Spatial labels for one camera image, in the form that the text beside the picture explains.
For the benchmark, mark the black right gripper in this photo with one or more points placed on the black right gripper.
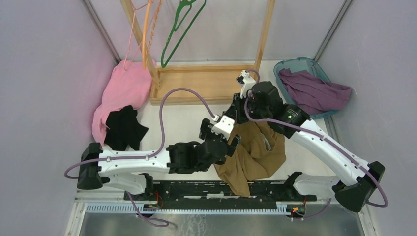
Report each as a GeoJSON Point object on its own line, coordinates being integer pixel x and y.
{"type": "Point", "coordinates": [234, 111]}

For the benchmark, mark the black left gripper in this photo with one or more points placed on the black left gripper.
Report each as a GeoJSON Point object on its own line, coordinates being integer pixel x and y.
{"type": "Point", "coordinates": [206, 132]}

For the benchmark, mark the tan brown pleated skirt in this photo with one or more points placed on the tan brown pleated skirt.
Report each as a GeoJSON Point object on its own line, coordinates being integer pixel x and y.
{"type": "Point", "coordinates": [260, 153]}

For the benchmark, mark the orange wavy hanger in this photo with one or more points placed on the orange wavy hanger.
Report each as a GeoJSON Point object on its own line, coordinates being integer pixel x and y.
{"type": "Point", "coordinates": [153, 8]}

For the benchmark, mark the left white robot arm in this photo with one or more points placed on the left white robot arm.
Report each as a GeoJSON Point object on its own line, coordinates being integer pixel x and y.
{"type": "Point", "coordinates": [130, 170]}

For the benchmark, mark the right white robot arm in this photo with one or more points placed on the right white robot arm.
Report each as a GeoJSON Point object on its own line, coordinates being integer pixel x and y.
{"type": "Point", "coordinates": [356, 182]}

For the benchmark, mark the green hanger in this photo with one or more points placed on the green hanger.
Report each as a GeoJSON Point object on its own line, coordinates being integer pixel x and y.
{"type": "Point", "coordinates": [186, 15]}

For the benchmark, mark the pink thin hanger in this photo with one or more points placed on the pink thin hanger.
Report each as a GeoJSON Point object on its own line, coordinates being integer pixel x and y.
{"type": "Point", "coordinates": [130, 12]}

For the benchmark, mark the teal plastic bin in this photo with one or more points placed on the teal plastic bin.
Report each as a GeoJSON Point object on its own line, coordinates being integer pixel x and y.
{"type": "Point", "coordinates": [300, 64]}

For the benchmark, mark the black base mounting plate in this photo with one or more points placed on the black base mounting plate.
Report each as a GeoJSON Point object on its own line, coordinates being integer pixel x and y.
{"type": "Point", "coordinates": [217, 195]}

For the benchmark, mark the wooden clothes rack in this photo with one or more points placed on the wooden clothes rack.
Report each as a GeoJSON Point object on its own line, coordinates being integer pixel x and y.
{"type": "Point", "coordinates": [214, 82]}

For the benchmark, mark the purple garment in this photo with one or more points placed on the purple garment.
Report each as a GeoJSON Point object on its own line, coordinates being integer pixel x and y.
{"type": "Point", "coordinates": [312, 94]}

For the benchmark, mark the black garment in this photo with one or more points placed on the black garment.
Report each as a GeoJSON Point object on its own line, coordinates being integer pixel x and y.
{"type": "Point", "coordinates": [124, 130]}

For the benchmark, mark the pink garment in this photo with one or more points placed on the pink garment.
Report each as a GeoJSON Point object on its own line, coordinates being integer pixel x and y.
{"type": "Point", "coordinates": [129, 84]}

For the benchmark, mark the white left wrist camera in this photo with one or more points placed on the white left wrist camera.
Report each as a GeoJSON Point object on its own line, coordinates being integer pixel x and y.
{"type": "Point", "coordinates": [223, 125]}

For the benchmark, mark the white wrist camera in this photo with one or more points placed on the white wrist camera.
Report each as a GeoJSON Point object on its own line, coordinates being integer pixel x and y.
{"type": "Point", "coordinates": [246, 81]}
{"type": "Point", "coordinates": [223, 125]}

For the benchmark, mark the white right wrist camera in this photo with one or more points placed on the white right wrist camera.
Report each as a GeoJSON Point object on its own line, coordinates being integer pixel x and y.
{"type": "Point", "coordinates": [246, 81]}

